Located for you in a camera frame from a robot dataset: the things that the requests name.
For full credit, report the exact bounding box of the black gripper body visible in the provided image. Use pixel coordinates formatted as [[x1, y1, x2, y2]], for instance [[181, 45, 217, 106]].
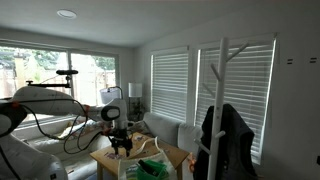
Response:
[[108, 127, 134, 150]]

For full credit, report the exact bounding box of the green plastic lunch box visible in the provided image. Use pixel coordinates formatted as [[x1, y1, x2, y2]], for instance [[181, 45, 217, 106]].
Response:
[[135, 159, 170, 180]]

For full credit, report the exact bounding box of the white printed tote bag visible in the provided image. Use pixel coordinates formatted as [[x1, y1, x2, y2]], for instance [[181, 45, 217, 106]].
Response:
[[117, 136, 175, 180]]

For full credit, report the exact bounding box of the black remote control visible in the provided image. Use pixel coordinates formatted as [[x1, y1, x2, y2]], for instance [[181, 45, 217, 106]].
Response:
[[137, 159, 161, 177]]

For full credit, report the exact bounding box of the patterned sofa cushion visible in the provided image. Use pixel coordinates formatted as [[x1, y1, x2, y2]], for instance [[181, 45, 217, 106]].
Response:
[[57, 119, 108, 140]]

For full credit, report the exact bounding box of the arc lamp with grey shade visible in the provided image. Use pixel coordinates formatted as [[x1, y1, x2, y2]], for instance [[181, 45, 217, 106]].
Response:
[[99, 85, 125, 106]]

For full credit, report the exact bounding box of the light grey sofa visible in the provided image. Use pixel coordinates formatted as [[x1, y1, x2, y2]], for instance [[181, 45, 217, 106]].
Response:
[[13, 111, 205, 169]]

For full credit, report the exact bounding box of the light wooden coffee table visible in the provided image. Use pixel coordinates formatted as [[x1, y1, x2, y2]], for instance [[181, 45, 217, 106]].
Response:
[[89, 132, 190, 180]]

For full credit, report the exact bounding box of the white table lamp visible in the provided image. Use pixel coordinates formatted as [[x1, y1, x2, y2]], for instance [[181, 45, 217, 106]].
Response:
[[128, 82, 144, 120]]

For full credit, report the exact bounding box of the small orange object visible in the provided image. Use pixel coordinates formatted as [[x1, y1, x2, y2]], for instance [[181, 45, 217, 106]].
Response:
[[187, 152, 198, 173]]

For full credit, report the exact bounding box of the narrow white window blind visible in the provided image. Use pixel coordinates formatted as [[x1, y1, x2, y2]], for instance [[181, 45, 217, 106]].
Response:
[[150, 51, 190, 123]]

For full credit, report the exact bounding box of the dark grey jacket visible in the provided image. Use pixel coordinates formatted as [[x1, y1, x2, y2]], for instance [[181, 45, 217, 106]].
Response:
[[192, 103, 260, 180]]

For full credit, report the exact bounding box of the white wooden coat rack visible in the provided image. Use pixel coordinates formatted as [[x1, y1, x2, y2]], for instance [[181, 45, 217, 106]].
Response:
[[194, 37, 250, 180]]

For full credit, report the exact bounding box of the wide white window blind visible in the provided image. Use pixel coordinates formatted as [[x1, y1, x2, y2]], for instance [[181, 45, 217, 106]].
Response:
[[194, 39, 277, 165]]

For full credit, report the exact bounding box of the round ceiling light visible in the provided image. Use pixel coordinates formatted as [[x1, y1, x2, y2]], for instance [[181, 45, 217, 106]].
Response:
[[56, 9, 78, 20]]

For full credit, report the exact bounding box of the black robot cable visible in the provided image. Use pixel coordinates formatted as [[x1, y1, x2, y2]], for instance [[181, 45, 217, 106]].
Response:
[[19, 98, 105, 155]]

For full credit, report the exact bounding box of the black camera on stand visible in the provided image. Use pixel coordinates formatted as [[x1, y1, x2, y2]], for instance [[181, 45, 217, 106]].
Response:
[[25, 68, 80, 90]]

